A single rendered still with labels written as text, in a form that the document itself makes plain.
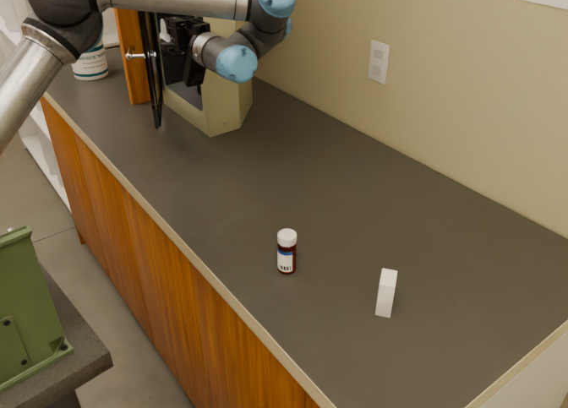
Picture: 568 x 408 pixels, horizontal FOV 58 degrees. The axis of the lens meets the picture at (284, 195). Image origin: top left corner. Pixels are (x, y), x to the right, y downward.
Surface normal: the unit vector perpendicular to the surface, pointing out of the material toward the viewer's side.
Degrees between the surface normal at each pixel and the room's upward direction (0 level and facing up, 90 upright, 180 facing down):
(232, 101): 90
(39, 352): 90
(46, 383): 0
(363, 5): 90
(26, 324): 90
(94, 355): 0
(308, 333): 0
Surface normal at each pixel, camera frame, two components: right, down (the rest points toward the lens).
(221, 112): 0.59, 0.44
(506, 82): -0.80, 0.33
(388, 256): 0.01, -0.82
